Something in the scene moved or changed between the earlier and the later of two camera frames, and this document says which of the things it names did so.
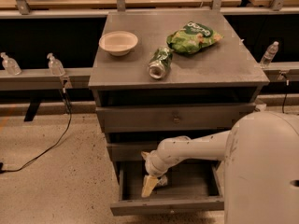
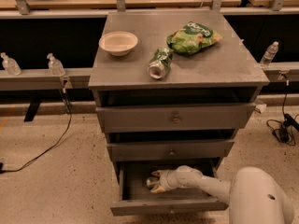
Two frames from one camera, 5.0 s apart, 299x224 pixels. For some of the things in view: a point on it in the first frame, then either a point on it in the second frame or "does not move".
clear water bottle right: x=269 y=54 does not move
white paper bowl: x=119 y=43 does not move
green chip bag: x=192 y=38 does not move
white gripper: x=153 y=168 → x=168 y=180
